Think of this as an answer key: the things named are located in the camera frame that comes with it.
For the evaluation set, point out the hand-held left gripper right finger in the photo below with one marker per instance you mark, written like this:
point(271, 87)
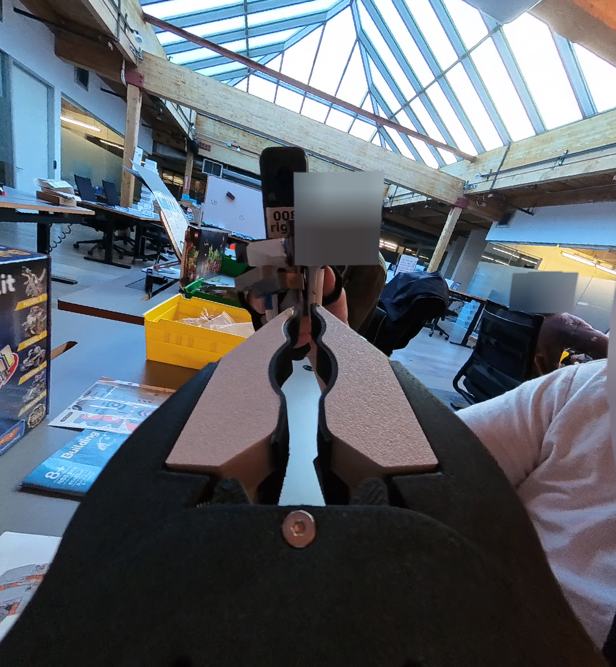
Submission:
point(381, 417)

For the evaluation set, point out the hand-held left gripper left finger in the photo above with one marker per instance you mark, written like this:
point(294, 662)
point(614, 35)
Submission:
point(224, 417)

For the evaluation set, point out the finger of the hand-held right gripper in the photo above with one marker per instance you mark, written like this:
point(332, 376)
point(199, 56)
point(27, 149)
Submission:
point(266, 253)
point(316, 286)

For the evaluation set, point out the grey beam axle assembly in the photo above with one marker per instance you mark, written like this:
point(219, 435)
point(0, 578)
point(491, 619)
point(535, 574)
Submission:
point(302, 292)

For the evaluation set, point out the grey desk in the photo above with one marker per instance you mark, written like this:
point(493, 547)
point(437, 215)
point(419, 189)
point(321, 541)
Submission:
point(104, 359)

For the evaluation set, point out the brown-edged neighbouring desk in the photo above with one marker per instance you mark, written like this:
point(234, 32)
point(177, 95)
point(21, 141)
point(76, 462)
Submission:
point(110, 302)

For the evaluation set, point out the far standing desk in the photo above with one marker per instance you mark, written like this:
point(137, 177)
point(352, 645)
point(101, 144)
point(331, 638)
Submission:
point(21, 203)

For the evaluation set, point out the person's right hand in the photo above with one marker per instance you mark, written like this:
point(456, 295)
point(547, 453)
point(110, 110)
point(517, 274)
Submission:
point(339, 307)

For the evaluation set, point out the green plastic bin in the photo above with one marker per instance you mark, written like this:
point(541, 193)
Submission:
point(235, 266)

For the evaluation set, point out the whiteboard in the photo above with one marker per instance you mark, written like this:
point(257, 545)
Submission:
point(235, 203)

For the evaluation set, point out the plant print toy box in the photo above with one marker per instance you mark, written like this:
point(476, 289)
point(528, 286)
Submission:
point(203, 255)

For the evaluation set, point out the yellow plastic bin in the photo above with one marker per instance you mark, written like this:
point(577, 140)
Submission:
point(193, 344)

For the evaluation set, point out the clear plastic bags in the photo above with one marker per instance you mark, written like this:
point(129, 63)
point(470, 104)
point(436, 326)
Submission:
point(219, 322)

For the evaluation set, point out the dark jacket on chair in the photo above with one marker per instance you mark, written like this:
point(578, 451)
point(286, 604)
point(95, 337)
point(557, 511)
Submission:
point(417, 302)

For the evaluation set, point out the cardboard sign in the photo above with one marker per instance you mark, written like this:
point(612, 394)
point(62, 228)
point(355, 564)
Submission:
point(156, 198)

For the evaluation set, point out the black mesh office chair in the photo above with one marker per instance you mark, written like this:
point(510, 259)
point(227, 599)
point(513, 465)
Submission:
point(506, 338)

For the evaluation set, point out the blue toy robot box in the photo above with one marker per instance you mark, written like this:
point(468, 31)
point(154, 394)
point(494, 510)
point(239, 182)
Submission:
point(11, 365)

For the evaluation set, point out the open building instruction booklet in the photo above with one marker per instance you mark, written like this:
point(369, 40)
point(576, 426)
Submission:
point(11, 589)

